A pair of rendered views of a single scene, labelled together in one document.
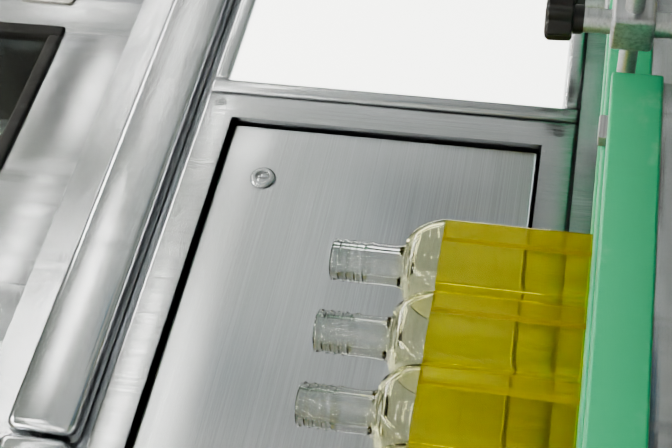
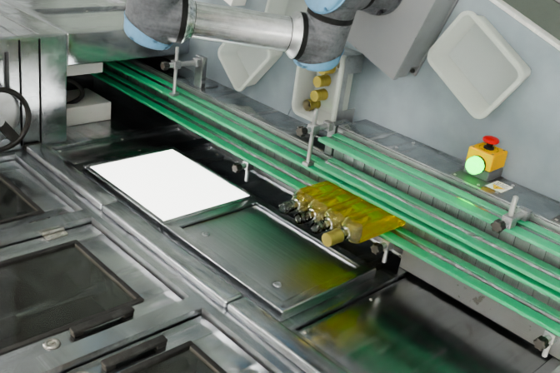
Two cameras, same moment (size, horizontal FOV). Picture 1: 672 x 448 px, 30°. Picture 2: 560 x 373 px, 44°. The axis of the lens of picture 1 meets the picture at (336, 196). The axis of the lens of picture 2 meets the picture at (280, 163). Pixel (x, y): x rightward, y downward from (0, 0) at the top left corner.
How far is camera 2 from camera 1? 1.43 m
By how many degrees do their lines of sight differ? 55
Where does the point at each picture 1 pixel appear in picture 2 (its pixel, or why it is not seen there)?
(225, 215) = (209, 243)
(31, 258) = (160, 285)
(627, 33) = (316, 129)
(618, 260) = (362, 156)
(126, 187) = (173, 251)
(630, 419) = (394, 170)
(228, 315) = (242, 258)
